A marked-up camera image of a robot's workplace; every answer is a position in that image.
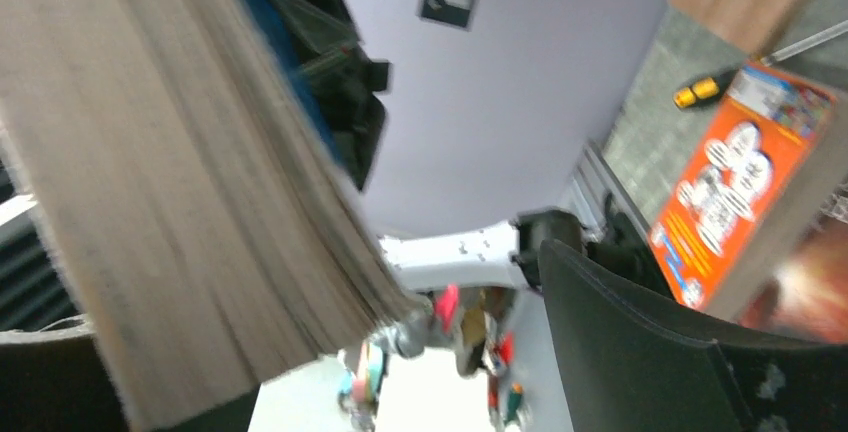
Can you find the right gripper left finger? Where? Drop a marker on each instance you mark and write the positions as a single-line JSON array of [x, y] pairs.
[[54, 380]]

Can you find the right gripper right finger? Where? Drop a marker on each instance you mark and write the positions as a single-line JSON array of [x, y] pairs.
[[630, 359]]

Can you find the yellow treehouse book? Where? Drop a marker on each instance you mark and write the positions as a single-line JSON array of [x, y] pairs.
[[191, 209]]

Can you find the orange book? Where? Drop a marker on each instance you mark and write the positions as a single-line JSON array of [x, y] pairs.
[[777, 145]]

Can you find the yellow black screwdriver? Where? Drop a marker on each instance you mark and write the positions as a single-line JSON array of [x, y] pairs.
[[707, 90]]

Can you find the blue backpack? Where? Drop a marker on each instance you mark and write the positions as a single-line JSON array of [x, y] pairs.
[[317, 44]]

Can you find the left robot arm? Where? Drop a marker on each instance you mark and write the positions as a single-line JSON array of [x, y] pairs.
[[504, 254]]

